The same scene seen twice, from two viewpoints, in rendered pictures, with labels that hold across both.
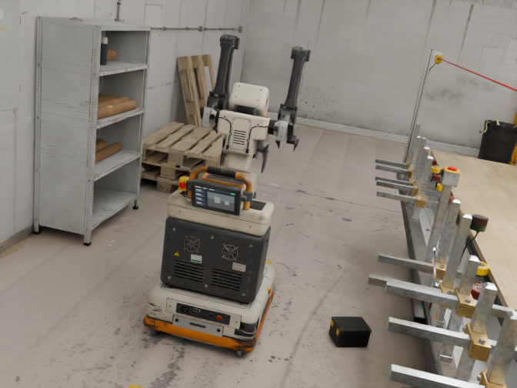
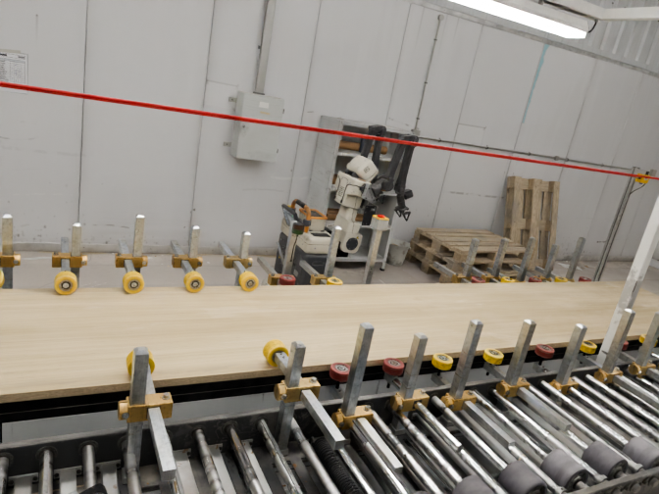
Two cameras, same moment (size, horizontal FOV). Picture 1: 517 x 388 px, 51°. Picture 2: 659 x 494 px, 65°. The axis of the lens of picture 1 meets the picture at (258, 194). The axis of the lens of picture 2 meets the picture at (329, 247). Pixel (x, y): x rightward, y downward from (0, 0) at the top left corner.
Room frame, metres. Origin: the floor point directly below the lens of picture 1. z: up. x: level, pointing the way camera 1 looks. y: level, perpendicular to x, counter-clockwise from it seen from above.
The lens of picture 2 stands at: (0.52, -2.92, 1.86)
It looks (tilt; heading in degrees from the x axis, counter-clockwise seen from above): 17 degrees down; 52
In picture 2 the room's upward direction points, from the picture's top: 11 degrees clockwise
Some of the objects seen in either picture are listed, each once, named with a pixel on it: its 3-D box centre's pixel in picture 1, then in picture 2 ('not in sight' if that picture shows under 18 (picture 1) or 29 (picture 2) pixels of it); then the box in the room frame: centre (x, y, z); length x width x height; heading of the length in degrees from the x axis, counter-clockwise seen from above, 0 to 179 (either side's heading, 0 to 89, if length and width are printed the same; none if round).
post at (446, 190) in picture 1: (436, 228); (370, 266); (2.46, -0.87, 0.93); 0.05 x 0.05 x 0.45; 81
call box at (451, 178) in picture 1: (449, 177); (379, 223); (2.45, -0.87, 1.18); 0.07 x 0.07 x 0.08; 81
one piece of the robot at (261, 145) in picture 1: (245, 150); (360, 207); (3.15, 0.12, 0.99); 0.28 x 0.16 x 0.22; 81
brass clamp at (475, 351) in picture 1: (475, 340); (186, 261); (1.43, -0.71, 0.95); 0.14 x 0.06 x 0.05; 171
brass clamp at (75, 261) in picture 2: not in sight; (70, 260); (0.94, -0.63, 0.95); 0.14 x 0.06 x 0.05; 171
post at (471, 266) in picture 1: (455, 318); (239, 276); (1.70, -0.75, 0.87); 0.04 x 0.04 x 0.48; 81
